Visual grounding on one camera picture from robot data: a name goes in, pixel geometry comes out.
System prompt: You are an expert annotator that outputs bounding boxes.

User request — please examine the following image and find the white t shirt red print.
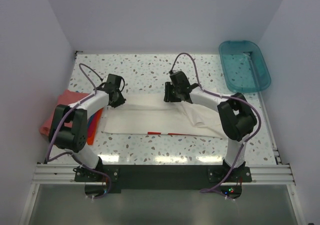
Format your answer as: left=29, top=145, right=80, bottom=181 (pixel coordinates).
left=103, top=93, right=227, bottom=139

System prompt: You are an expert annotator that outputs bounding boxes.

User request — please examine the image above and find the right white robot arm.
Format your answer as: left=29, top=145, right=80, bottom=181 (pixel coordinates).
left=164, top=71, right=261, bottom=182

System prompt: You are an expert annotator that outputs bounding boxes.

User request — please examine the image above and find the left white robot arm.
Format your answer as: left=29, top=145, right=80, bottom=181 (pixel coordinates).
left=45, top=74, right=126, bottom=181

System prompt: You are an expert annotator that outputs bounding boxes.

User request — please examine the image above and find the folded blue t shirt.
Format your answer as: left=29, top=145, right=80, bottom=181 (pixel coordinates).
left=87, top=114, right=96, bottom=137

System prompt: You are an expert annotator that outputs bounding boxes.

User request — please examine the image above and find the folded orange t shirt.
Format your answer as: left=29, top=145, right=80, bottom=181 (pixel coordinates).
left=86, top=108, right=104, bottom=146

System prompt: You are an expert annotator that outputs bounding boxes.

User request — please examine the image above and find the teal plastic basket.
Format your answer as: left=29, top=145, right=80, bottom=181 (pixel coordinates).
left=218, top=40, right=271, bottom=94

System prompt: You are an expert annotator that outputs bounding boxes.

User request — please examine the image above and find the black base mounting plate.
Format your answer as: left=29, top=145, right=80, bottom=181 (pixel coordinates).
left=73, top=164, right=253, bottom=198

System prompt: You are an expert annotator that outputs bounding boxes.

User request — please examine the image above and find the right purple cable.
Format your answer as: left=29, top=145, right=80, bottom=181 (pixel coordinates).
left=169, top=52, right=262, bottom=194

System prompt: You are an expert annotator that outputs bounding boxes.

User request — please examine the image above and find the purple cable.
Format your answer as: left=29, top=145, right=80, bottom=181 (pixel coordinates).
left=169, top=52, right=262, bottom=194
left=44, top=63, right=106, bottom=164

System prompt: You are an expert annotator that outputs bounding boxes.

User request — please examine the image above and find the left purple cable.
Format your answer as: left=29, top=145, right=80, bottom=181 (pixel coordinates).
left=44, top=63, right=106, bottom=164

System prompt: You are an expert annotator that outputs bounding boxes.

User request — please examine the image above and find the aluminium frame rail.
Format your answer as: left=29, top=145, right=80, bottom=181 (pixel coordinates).
left=31, top=164, right=295, bottom=185

